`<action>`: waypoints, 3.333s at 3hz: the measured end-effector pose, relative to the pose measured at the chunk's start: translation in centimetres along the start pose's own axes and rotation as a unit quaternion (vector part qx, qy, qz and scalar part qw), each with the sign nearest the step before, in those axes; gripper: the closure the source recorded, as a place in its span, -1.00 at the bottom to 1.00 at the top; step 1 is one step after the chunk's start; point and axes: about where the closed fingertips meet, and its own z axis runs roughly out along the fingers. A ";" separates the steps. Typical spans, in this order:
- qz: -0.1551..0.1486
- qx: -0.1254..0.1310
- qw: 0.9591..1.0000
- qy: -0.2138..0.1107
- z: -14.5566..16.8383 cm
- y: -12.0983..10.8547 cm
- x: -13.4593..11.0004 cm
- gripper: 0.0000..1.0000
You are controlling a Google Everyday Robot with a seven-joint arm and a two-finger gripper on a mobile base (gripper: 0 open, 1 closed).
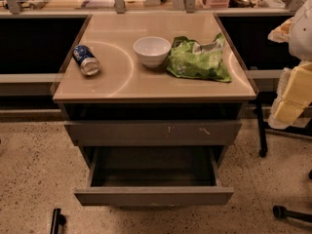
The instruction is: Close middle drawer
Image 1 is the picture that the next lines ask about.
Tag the grey drawer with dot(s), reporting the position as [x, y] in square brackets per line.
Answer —
[155, 177]
[153, 132]

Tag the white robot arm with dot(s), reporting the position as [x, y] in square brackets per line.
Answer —
[297, 31]

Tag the grey drawer cabinet beige top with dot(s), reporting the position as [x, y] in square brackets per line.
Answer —
[126, 90]

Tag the black table leg frame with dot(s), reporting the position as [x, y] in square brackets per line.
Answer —
[263, 126]

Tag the blue soda can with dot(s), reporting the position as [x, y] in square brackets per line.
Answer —
[85, 59]

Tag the white bowl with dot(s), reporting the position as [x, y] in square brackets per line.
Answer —
[151, 51]

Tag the black chair caster leg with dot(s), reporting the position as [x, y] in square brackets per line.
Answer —
[282, 212]

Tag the green chip bag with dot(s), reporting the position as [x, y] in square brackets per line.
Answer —
[189, 59]

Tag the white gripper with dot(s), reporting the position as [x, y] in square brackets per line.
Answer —
[302, 36]

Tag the grey top drawer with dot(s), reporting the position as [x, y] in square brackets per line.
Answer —
[153, 132]

